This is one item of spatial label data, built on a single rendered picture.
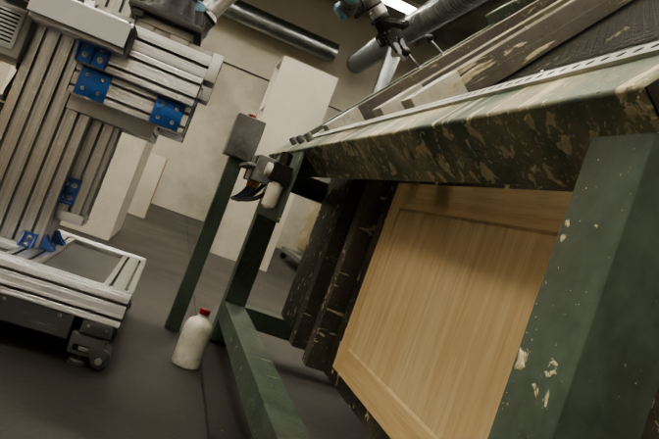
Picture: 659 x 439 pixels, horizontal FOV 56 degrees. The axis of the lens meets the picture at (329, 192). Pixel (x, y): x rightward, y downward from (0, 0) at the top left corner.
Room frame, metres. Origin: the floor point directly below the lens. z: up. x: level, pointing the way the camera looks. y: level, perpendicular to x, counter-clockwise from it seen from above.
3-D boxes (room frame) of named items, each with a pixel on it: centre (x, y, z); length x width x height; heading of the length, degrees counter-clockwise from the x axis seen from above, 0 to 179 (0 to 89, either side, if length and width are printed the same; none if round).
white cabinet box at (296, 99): (6.30, 0.66, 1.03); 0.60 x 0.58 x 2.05; 13
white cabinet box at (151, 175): (7.08, 2.18, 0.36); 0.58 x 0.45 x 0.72; 103
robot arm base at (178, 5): (1.89, 0.65, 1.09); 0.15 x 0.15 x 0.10
